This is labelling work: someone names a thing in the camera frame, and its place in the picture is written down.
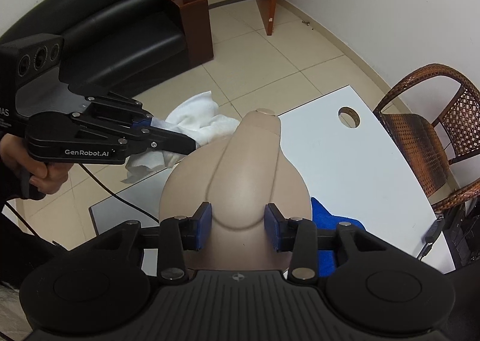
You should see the white paper towel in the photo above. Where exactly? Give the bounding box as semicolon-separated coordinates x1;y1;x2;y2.
123;91;240;184

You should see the beige plastic lidded container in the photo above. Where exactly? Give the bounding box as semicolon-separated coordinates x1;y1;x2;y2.
159;109;312;271

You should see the person's left hand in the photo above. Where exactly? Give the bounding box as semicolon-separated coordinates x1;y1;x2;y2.
1;134;73;195

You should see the blue microfiber cloth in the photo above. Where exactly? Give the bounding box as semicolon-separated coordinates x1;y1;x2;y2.
311;197;365;278

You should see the black leather sofa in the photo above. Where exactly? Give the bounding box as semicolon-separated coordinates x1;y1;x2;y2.
1;0;190;97

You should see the brown wooden side table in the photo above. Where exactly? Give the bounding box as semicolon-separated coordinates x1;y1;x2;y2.
170;0;214;67

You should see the brown wicker chair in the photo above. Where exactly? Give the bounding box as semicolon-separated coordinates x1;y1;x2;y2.
373;64;479;197

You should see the black cable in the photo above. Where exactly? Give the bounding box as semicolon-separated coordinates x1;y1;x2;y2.
3;162;161;248

